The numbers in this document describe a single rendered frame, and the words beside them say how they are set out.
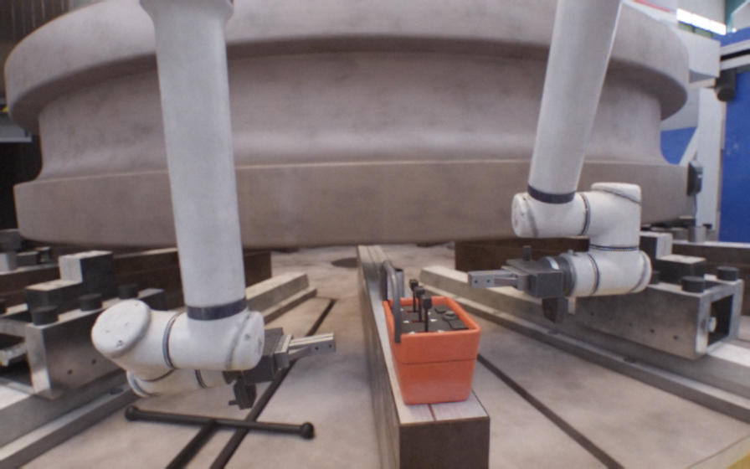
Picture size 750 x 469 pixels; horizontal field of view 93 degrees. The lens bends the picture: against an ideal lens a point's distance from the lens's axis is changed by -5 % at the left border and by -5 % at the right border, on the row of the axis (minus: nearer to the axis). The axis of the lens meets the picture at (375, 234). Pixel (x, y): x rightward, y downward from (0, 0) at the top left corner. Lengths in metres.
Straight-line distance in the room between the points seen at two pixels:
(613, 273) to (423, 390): 0.43
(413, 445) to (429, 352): 0.14
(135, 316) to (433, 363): 0.45
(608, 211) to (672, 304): 0.80
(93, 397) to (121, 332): 1.00
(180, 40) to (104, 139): 1.42
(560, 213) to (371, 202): 0.65
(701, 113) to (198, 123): 7.08
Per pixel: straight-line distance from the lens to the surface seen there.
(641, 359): 1.78
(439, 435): 0.64
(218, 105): 0.56
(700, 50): 5.50
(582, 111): 0.70
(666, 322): 1.60
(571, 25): 0.67
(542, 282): 0.74
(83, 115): 2.11
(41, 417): 1.57
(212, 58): 0.57
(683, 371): 1.72
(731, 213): 5.90
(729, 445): 1.50
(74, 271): 1.61
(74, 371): 1.48
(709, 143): 7.48
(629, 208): 0.84
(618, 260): 0.84
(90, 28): 1.83
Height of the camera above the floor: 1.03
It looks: 7 degrees down
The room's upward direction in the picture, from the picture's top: 2 degrees counter-clockwise
